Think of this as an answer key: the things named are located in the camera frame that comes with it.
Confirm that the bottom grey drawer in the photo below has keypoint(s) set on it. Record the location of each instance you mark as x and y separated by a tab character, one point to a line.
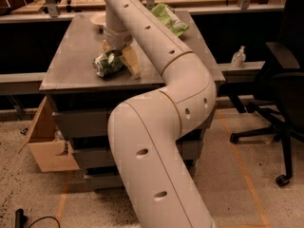
101	179

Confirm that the grey metal rail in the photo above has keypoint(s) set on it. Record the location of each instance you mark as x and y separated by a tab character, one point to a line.
29	83

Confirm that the middle grey drawer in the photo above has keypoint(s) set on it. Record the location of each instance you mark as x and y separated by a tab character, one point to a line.
94	152

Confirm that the grey drawer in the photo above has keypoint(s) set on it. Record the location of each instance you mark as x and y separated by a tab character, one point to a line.
94	152
101	179
82	122

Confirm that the open cardboard box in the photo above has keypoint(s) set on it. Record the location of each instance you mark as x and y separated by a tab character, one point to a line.
50	150

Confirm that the white ceramic bowl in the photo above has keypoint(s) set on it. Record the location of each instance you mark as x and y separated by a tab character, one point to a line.
98	19

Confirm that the green chip bag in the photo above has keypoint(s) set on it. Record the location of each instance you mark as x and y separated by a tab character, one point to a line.
168	17

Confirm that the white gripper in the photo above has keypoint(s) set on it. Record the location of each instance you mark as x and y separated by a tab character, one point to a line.
118	39

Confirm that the grey drawer cabinet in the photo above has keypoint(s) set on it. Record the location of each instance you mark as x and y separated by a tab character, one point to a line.
72	85

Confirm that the top grey drawer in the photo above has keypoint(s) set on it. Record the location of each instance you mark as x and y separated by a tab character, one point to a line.
82	122

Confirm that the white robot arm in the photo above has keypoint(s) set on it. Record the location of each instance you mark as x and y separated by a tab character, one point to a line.
187	81

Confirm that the black office chair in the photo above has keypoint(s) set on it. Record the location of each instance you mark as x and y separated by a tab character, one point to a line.
281	81

